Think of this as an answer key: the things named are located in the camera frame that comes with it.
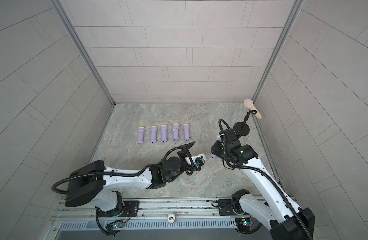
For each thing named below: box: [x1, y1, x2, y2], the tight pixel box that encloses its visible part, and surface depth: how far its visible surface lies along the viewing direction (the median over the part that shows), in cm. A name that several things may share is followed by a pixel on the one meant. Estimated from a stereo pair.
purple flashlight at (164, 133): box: [161, 124, 168, 143], surface depth 98 cm
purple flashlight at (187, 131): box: [183, 123, 190, 141], surface depth 101 cm
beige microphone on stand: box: [243, 98, 262, 119], surface depth 82 cm
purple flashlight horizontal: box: [150, 125, 158, 144], surface depth 98 cm
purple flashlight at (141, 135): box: [137, 126, 146, 145], surface depth 97 cm
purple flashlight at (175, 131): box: [172, 123, 180, 141], surface depth 99 cm
